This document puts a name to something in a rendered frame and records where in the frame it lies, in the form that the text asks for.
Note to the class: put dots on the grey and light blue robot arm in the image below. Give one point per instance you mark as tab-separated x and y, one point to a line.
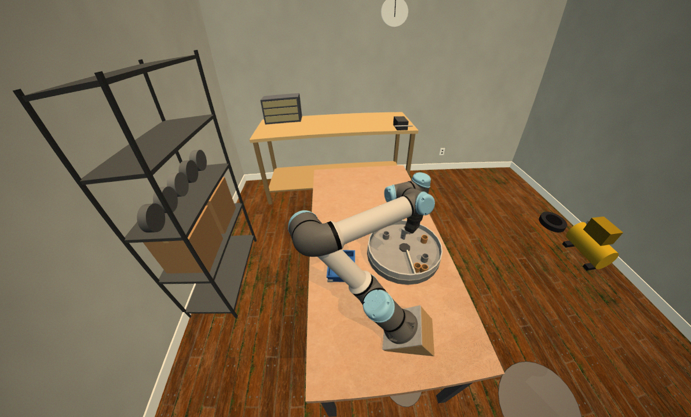
313	239

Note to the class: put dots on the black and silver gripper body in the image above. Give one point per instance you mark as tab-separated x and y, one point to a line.
412	225

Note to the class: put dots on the grey round turning table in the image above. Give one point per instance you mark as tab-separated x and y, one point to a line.
393	259

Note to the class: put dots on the blue open crate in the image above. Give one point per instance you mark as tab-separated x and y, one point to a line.
331	276

